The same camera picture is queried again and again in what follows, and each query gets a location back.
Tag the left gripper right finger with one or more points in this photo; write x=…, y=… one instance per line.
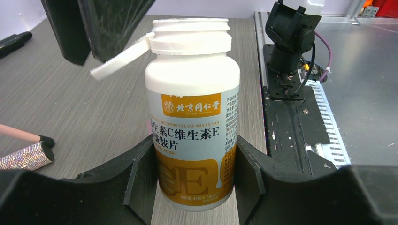
x=270, y=193

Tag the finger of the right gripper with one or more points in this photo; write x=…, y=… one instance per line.
x=109, y=24
x=67, y=24

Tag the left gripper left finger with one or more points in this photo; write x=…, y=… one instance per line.
x=119, y=192

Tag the white vitamin pill bottle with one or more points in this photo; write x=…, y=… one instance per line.
x=193, y=96

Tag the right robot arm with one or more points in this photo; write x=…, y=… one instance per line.
x=291, y=26

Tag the black microphone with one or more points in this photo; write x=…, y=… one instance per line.
x=13, y=43

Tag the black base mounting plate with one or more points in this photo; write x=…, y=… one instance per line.
x=294, y=127

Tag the pink music stand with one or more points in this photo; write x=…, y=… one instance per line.
x=26, y=136

